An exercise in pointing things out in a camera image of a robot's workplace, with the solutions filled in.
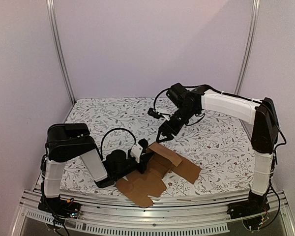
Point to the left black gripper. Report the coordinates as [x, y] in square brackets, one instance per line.
[144, 160]

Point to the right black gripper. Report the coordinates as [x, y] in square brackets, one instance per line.
[170, 127]

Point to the brown cardboard box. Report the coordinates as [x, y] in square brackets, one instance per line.
[140, 187]

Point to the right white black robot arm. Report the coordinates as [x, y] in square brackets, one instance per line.
[261, 114]

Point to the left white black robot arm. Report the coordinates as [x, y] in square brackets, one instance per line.
[66, 141]

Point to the floral patterned table mat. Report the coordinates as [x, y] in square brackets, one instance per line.
[68, 140]

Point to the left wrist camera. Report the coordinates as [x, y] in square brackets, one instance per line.
[138, 149]

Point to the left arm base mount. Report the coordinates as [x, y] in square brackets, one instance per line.
[61, 208]

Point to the aluminium front rail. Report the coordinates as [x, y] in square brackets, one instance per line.
[203, 215]

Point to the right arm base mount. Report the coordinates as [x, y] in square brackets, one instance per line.
[253, 205]

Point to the right aluminium frame post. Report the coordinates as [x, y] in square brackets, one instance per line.
[249, 45]

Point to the aluminium frame post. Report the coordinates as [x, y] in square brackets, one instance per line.
[59, 52]
[249, 45]

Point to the left aluminium frame post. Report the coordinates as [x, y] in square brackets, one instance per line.
[59, 52]

